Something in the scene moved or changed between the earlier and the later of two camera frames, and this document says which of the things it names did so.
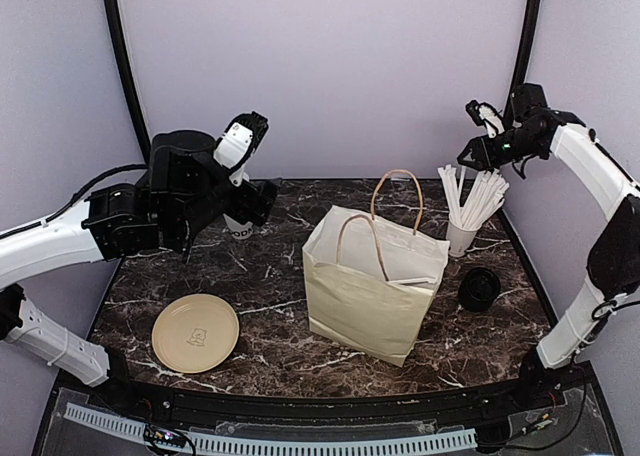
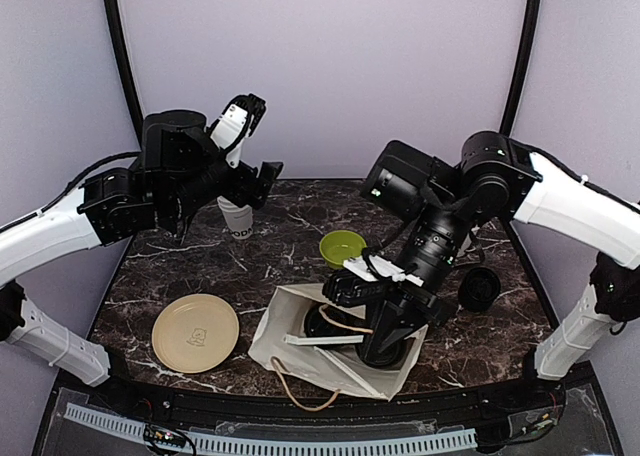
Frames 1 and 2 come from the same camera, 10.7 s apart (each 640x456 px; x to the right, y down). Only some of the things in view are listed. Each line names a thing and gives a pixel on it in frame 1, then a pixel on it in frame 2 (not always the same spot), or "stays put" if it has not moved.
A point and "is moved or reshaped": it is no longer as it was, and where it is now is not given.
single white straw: x=413 y=280 is moved or reshaped
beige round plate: x=193 y=333 stays put
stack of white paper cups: x=239 y=230 stays put
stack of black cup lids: x=478 y=289 stays put
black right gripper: x=484 y=156 to x=402 y=304
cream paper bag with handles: x=370 y=282 to x=281 y=339
